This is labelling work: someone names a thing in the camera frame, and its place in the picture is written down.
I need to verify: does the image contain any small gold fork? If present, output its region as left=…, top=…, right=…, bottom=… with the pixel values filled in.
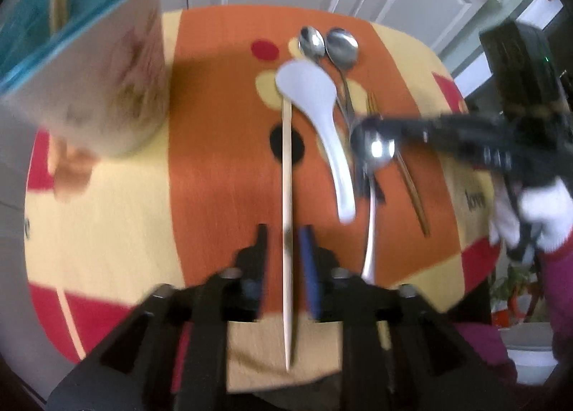
left=367, top=92, right=430, bottom=238

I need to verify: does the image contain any large silver spoon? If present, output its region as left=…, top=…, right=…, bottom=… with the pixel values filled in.
left=325, top=28, right=358, bottom=126

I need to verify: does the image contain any white ceramic spoon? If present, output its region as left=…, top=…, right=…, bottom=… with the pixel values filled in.
left=275, top=59, right=356, bottom=224

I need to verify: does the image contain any small silver spoon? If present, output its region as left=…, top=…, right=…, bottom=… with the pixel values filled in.
left=298, top=26, right=351, bottom=128

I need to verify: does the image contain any white gloved right hand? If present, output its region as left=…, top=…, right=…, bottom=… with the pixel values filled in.
left=488, top=177, right=572, bottom=254

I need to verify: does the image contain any colourful fleece table mat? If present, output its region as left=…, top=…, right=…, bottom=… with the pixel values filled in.
left=24, top=5, right=499, bottom=392

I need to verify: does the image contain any floral utensil holder cup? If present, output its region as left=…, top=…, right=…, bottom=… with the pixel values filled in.
left=1, top=0, right=169, bottom=157

